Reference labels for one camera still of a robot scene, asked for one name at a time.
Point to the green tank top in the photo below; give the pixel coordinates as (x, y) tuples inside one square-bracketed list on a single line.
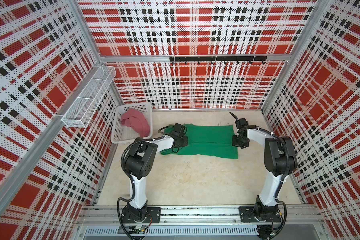
[(213, 141)]

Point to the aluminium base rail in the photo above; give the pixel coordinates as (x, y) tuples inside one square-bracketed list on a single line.
[(201, 215)]

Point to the black wall hook rail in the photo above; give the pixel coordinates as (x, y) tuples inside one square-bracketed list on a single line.
[(249, 59)]

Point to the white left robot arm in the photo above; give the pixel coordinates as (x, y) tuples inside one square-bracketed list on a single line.
[(137, 162)]

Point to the white wire wall shelf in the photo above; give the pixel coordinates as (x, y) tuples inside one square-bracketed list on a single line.
[(90, 96)]

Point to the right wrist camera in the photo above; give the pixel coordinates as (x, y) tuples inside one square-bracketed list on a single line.
[(241, 123)]

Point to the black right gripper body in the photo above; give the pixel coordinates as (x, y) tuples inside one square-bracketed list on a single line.
[(240, 142)]

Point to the pink tank top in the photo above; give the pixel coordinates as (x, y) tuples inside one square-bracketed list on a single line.
[(137, 121)]

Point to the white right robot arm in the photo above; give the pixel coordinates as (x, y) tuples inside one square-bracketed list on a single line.
[(279, 160)]

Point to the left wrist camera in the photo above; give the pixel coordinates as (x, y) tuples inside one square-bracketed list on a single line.
[(179, 130)]

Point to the white plastic laundry basket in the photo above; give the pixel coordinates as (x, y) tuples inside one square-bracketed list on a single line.
[(123, 134)]

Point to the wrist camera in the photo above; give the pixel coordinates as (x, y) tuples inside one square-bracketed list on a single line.
[(179, 130), (241, 123)]

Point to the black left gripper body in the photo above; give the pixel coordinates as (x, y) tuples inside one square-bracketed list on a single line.
[(182, 141)]

